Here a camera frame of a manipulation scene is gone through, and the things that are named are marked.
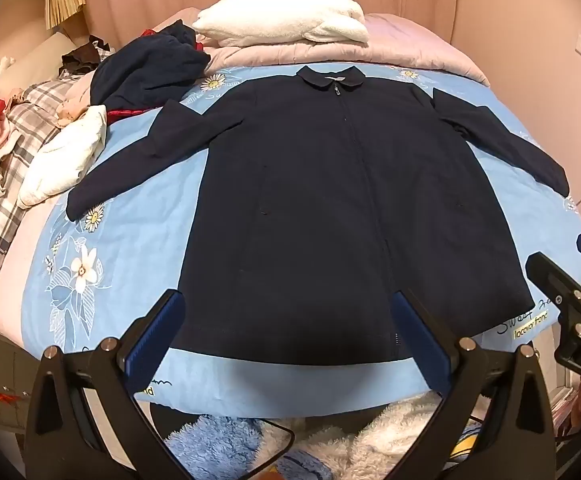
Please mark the blue floral bedsheet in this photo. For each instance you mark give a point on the blue floral bedsheet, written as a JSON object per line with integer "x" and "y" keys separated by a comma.
{"x": 145, "y": 220}

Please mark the white puffer jacket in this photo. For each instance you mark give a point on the white puffer jacket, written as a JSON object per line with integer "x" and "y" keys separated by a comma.
{"x": 60, "y": 160}

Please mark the pale pink garment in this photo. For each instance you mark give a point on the pale pink garment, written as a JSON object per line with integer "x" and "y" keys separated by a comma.
{"x": 75, "y": 105}

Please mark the white fluffy blanket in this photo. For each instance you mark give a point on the white fluffy blanket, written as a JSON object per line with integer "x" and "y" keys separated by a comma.
{"x": 280, "y": 17}

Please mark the dark brown garment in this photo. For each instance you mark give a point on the dark brown garment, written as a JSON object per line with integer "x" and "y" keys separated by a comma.
{"x": 83, "y": 60}

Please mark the grey bedside cabinet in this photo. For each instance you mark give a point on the grey bedside cabinet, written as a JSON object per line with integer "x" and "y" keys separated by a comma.
{"x": 0, "y": 370}

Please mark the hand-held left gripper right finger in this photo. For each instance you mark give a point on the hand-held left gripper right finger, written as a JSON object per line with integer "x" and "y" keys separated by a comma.
{"x": 421, "y": 341}

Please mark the navy zip coat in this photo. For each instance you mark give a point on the navy zip coat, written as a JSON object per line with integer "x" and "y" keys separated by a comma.
{"x": 320, "y": 210}

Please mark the pink quilt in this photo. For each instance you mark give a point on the pink quilt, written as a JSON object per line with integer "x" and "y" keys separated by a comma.
{"x": 395, "y": 45}

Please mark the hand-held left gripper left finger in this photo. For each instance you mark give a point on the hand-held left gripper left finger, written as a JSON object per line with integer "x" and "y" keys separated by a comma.
{"x": 154, "y": 331}

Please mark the crumpled navy garment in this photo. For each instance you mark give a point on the crumpled navy garment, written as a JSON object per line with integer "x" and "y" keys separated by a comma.
{"x": 140, "y": 70}

